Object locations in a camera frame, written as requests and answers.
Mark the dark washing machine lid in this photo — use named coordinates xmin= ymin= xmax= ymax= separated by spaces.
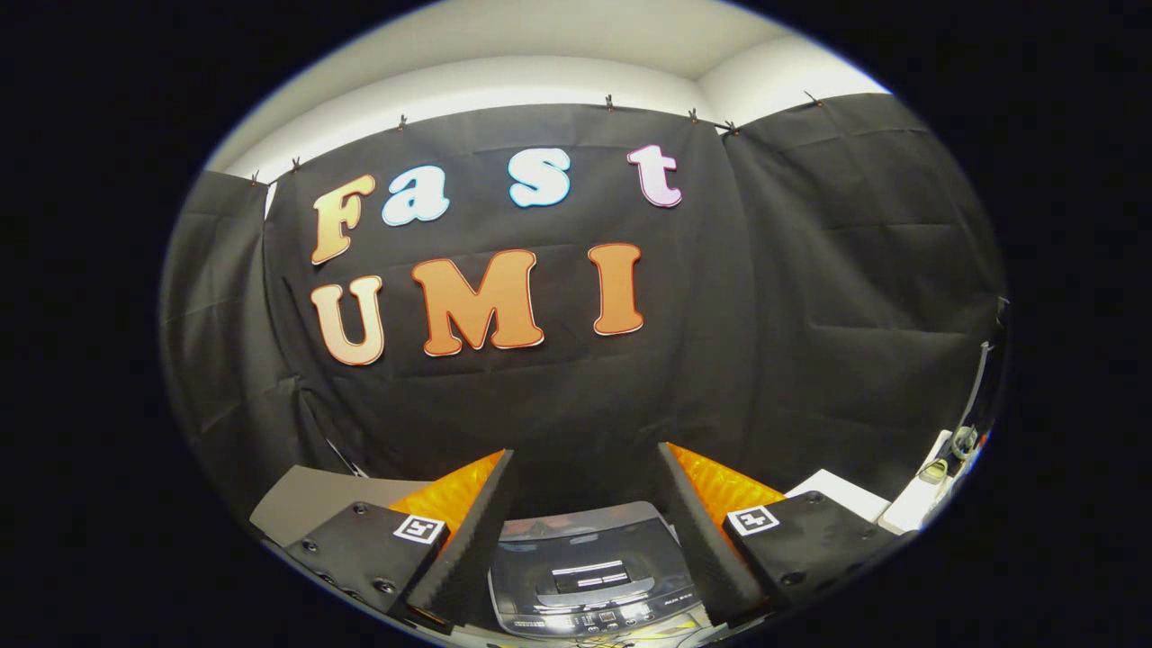
xmin=493 ymin=501 xmax=690 ymax=615

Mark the row of black cloth clips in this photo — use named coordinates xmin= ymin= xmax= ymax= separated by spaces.
xmin=249 ymin=88 xmax=824 ymax=185

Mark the grey washing machine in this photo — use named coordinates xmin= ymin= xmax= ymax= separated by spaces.
xmin=488 ymin=501 xmax=712 ymax=643

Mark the white shelf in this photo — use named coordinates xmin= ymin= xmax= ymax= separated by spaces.
xmin=878 ymin=430 xmax=957 ymax=536

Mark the grey cable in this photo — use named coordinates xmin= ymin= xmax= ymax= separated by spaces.
xmin=959 ymin=340 xmax=993 ymax=455

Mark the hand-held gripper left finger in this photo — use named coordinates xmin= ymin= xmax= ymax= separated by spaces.
xmin=283 ymin=450 xmax=516 ymax=635

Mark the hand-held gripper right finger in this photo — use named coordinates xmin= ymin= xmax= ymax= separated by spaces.
xmin=655 ymin=443 xmax=912 ymax=631

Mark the grey table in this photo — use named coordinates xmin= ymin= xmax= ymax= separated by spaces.
xmin=250 ymin=465 xmax=433 ymax=547

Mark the white board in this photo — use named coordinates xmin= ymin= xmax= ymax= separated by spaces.
xmin=787 ymin=468 xmax=892 ymax=525

